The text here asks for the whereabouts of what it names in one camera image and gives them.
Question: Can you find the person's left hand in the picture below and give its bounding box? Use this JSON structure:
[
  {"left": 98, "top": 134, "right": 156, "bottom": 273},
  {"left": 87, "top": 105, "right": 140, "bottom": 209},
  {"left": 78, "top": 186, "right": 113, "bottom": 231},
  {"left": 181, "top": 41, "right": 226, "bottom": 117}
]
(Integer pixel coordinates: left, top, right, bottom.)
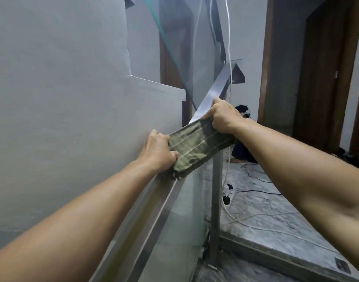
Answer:
[{"left": 137, "top": 129, "right": 179, "bottom": 174}]

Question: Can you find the person's right hand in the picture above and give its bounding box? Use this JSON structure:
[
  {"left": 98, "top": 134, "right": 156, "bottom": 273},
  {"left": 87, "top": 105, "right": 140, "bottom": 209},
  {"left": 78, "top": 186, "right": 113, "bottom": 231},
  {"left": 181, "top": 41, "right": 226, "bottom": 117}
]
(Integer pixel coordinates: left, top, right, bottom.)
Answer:
[{"left": 200, "top": 98, "right": 251, "bottom": 136}]

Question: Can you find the green striped cleaning cloth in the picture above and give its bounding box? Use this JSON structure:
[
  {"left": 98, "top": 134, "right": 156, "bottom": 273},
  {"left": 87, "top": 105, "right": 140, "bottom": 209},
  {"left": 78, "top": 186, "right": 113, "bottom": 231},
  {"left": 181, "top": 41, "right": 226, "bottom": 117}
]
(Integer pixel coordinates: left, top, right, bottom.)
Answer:
[{"left": 168, "top": 117, "right": 237, "bottom": 180}]

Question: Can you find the person's right forearm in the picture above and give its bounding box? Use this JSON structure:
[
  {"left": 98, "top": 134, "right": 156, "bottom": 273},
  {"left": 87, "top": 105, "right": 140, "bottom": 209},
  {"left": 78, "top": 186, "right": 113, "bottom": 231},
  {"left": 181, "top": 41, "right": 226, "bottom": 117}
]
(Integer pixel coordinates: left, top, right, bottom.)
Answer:
[{"left": 235, "top": 119, "right": 359, "bottom": 276}]

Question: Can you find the person's left forearm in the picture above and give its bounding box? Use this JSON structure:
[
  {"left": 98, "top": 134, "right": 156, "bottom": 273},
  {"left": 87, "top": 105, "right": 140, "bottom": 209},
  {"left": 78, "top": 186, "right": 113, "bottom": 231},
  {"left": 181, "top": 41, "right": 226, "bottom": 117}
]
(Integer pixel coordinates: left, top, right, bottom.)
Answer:
[{"left": 0, "top": 159, "right": 161, "bottom": 282}]

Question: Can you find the steel stair handrail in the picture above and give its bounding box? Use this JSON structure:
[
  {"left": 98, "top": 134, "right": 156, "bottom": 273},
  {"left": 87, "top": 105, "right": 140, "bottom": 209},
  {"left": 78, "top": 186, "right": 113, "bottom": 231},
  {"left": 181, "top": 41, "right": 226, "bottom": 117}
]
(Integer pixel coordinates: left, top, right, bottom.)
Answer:
[{"left": 90, "top": 59, "right": 245, "bottom": 282}]

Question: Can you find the green-edged glass panel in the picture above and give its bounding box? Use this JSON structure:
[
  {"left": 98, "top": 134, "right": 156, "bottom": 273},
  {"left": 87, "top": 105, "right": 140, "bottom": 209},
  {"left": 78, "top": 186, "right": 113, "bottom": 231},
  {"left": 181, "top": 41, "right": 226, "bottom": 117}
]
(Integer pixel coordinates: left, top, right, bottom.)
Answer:
[{"left": 144, "top": 0, "right": 224, "bottom": 112}]

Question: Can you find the white power strip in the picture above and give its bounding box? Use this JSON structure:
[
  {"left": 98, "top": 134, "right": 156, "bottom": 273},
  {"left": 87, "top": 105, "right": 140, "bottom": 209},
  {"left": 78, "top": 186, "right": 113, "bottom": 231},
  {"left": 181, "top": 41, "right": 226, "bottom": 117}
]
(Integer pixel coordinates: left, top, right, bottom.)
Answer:
[{"left": 222, "top": 183, "right": 235, "bottom": 206}]

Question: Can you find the clear glass railing panel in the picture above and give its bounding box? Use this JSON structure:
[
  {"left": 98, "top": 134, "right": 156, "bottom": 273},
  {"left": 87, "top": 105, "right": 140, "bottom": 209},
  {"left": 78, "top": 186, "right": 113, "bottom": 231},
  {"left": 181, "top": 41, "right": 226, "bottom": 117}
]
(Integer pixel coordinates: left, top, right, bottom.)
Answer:
[{"left": 133, "top": 157, "right": 216, "bottom": 282}]

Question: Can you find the dark wooden door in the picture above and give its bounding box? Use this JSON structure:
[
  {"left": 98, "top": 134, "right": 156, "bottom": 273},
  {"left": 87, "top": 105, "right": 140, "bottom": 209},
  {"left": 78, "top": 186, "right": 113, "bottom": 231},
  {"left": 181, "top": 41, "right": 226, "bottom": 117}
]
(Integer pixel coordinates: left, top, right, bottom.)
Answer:
[{"left": 293, "top": 0, "right": 359, "bottom": 154}]

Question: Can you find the pile of dark items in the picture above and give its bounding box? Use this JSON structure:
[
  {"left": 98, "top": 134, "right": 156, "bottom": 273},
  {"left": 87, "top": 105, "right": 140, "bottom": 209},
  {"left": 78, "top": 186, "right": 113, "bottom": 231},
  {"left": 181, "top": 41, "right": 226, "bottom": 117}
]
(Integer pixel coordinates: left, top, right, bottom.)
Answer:
[{"left": 332, "top": 147, "right": 359, "bottom": 170}]

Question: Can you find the black square floor plate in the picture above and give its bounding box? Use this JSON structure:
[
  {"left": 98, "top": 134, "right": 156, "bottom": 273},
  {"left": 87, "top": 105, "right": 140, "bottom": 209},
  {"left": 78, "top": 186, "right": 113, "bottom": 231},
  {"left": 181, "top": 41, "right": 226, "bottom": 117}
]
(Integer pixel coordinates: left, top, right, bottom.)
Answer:
[{"left": 335, "top": 257, "right": 352, "bottom": 274}]

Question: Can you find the white hanging cable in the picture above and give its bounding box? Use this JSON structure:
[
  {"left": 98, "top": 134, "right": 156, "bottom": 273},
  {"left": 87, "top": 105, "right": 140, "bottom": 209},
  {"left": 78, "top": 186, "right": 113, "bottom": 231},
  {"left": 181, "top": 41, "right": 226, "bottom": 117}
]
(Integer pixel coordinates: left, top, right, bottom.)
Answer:
[{"left": 221, "top": 0, "right": 340, "bottom": 254}]

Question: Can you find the black floor cable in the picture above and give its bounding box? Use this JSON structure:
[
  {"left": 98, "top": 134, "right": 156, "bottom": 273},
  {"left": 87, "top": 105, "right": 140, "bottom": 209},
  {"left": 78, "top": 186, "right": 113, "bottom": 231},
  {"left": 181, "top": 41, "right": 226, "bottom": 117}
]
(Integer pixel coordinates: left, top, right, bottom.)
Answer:
[{"left": 235, "top": 163, "right": 283, "bottom": 196}]

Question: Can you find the brown wooden door frame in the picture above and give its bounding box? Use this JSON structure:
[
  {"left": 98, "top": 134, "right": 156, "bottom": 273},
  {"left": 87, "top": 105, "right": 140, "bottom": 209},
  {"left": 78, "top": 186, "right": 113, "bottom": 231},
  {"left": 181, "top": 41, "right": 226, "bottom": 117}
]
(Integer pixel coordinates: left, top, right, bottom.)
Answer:
[{"left": 257, "top": 0, "right": 359, "bottom": 157}]

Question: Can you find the steel railing post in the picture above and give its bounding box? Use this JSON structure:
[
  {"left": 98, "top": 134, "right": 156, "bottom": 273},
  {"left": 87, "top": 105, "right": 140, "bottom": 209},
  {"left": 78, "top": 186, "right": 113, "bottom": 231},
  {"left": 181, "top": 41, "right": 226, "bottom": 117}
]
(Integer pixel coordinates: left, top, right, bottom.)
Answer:
[{"left": 209, "top": 41, "right": 227, "bottom": 268}]

